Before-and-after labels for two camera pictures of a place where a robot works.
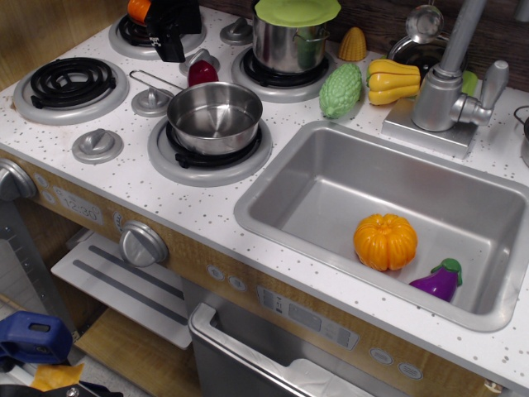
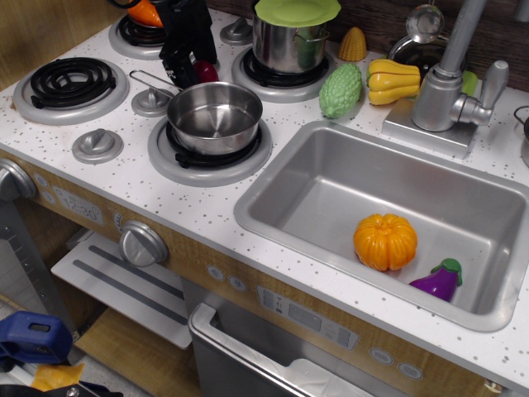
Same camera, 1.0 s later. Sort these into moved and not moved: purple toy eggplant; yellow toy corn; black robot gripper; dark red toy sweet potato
Moved: black robot gripper
Not moved: purple toy eggplant; dark red toy sweet potato; yellow toy corn
